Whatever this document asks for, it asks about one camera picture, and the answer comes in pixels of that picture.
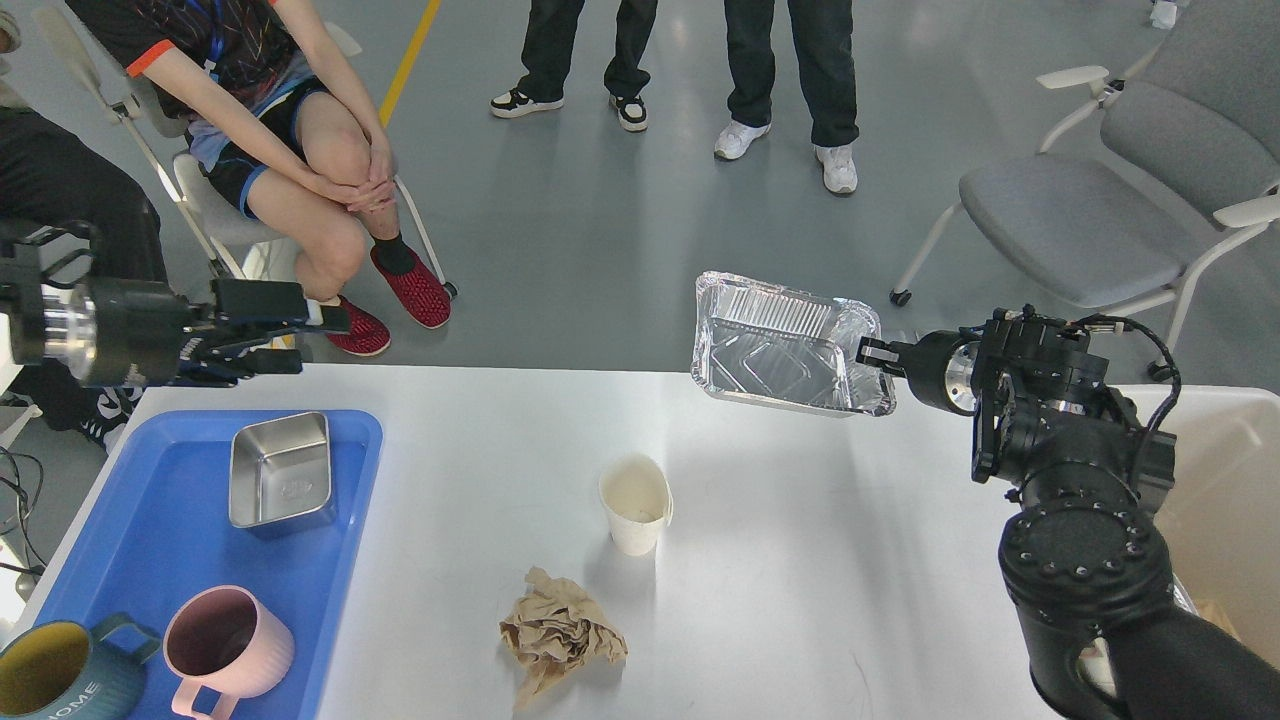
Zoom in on brown paper inside bin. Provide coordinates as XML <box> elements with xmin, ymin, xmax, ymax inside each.
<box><xmin>1194</xmin><ymin>598</ymin><xmax>1245</xmax><ymax>644</ymax></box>

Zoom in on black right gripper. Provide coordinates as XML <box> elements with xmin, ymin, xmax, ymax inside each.
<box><xmin>856</xmin><ymin>331</ymin><xmax>979</xmax><ymax>416</ymax></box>

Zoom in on standing person black white sneakers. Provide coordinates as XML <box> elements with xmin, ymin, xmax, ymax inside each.
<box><xmin>489</xmin><ymin>0</ymin><xmax>660</xmax><ymax>135</ymax></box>

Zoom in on grey office chair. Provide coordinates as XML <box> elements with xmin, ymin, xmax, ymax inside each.
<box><xmin>890</xmin><ymin>1</ymin><xmax>1277</xmax><ymax>345</ymax></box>

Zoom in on brown paper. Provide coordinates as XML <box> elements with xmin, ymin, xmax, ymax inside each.
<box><xmin>499</xmin><ymin>566</ymin><xmax>628</xmax><ymax>711</ymax></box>
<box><xmin>1194</xmin><ymin>598</ymin><xmax>1245</xmax><ymax>644</ymax></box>

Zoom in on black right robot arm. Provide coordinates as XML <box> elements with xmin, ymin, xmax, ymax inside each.
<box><xmin>858</xmin><ymin>306</ymin><xmax>1279</xmax><ymax>719</ymax></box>

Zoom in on blue plastic tray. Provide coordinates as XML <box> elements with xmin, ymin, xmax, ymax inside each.
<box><xmin>33</xmin><ymin>410</ymin><xmax>383</xmax><ymax>719</ymax></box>

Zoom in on stainless steel rectangular container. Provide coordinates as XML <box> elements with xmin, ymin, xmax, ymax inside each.
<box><xmin>228</xmin><ymin>411</ymin><xmax>337</xmax><ymax>539</ymax></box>

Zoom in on pink ribbed mug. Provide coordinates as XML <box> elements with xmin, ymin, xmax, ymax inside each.
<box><xmin>163</xmin><ymin>585</ymin><xmax>294</xmax><ymax>719</ymax></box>

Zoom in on seated person black shirt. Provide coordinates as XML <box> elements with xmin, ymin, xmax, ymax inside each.
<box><xmin>69</xmin><ymin>1</ymin><xmax>451</xmax><ymax>357</ymax></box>

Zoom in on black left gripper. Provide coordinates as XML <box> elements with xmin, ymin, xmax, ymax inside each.
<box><xmin>41</xmin><ymin>278</ymin><xmax>351</xmax><ymax>387</ymax></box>

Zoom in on white paper cup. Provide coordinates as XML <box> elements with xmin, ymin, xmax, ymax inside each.
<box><xmin>598</xmin><ymin>454</ymin><xmax>675</xmax><ymax>557</ymax></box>

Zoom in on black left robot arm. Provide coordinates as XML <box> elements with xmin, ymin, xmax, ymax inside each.
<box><xmin>1</xmin><ymin>219</ymin><xmax>349</xmax><ymax>387</ymax></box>

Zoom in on white plastic bin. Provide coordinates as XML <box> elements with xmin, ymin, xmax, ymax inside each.
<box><xmin>1155</xmin><ymin>386</ymin><xmax>1279</xmax><ymax>665</ymax></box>

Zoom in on person in black trousers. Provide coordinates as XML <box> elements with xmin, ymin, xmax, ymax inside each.
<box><xmin>0</xmin><ymin>0</ymin><xmax>169</xmax><ymax>451</ymax></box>

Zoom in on aluminium foil tray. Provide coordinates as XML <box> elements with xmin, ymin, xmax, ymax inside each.
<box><xmin>691</xmin><ymin>272</ymin><xmax>896</xmax><ymax>416</ymax></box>

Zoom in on teal mug yellow inside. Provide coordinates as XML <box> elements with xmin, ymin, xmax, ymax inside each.
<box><xmin>1</xmin><ymin>612</ymin><xmax>161</xmax><ymax>719</ymax></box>

